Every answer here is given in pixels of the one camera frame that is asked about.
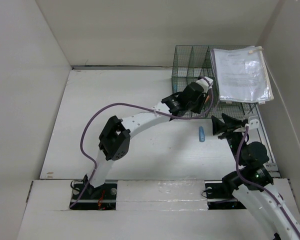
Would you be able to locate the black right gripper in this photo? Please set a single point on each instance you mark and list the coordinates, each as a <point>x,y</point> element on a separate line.
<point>230,123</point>

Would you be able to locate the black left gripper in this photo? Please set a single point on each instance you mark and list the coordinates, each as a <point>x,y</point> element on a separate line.
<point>201,98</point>

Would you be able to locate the dark blue highlighter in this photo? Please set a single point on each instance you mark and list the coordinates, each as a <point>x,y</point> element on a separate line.
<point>201,134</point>

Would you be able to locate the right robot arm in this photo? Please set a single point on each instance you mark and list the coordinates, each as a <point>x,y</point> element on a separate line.
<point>251,183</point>

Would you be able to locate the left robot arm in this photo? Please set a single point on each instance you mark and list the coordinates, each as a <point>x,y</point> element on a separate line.
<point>114,139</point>

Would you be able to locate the white foam front board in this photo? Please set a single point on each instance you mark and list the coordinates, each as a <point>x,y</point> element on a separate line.
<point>161,195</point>

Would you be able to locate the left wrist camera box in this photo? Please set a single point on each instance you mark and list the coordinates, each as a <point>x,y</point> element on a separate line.
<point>205,82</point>

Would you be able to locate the green wire mesh organizer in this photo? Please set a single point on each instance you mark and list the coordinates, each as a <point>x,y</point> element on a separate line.
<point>193,61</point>

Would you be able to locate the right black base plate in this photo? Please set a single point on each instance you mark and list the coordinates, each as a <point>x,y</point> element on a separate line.
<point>219,198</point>

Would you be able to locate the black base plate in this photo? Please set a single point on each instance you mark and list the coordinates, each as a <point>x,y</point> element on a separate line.
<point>103,198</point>
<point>219,198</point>

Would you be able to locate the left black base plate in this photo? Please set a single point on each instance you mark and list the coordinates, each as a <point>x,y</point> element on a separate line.
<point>103,198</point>

